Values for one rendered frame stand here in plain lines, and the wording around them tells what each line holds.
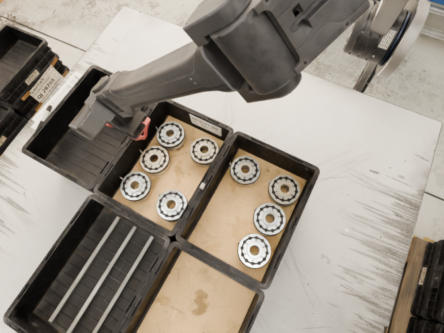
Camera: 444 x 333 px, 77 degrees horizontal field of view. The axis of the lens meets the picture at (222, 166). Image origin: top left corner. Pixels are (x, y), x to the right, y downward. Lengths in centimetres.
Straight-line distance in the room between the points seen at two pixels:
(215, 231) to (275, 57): 73
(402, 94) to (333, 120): 122
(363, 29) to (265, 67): 65
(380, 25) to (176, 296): 93
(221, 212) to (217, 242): 10
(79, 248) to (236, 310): 53
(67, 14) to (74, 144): 199
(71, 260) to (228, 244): 50
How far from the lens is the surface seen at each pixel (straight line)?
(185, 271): 94
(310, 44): 29
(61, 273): 107
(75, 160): 115
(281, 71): 28
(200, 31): 29
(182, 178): 99
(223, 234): 93
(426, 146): 140
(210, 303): 93
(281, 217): 93
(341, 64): 244
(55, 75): 202
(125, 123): 73
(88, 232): 105
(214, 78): 32
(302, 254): 109
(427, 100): 252
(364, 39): 91
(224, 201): 95
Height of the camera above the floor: 176
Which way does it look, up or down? 70 degrees down
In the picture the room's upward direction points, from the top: 5 degrees counter-clockwise
